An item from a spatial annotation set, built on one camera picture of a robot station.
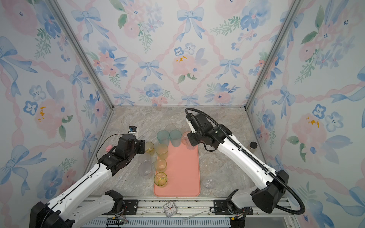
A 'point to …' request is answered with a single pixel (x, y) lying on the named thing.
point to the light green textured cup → (160, 165)
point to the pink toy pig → (108, 147)
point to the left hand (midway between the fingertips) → (143, 140)
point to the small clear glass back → (170, 128)
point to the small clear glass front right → (208, 184)
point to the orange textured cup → (185, 135)
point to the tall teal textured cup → (163, 137)
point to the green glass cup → (160, 179)
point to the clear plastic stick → (195, 215)
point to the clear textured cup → (186, 140)
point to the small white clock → (170, 208)
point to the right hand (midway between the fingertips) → (193, 133)
